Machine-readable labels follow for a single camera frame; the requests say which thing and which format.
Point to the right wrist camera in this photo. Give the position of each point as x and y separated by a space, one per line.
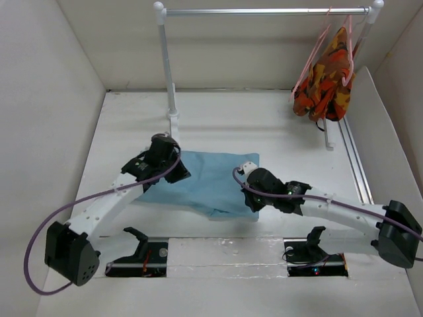
246 168

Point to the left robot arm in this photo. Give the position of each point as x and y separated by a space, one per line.
72 247

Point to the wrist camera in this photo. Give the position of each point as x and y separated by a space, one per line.
163 135
246 168

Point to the pink wire hanger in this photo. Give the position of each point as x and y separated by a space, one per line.
324 31

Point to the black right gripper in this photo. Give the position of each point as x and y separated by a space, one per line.
254 206

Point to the aluminium rail right side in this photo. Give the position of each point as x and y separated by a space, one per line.
360 179

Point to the light blue trousers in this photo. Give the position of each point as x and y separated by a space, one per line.
210 190

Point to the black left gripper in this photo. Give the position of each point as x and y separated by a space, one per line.
181 174

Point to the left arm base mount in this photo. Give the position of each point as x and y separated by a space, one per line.
149 261

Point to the pink hanger holding garment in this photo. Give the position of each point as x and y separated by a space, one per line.
348 26

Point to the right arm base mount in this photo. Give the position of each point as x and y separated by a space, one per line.
305 261

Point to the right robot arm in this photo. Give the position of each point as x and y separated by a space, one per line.
389 231

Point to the orange camouflage garment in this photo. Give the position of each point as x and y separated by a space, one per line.
321 94

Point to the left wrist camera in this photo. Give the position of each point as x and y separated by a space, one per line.
163 135

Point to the white clothes rack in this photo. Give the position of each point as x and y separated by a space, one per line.
161 13

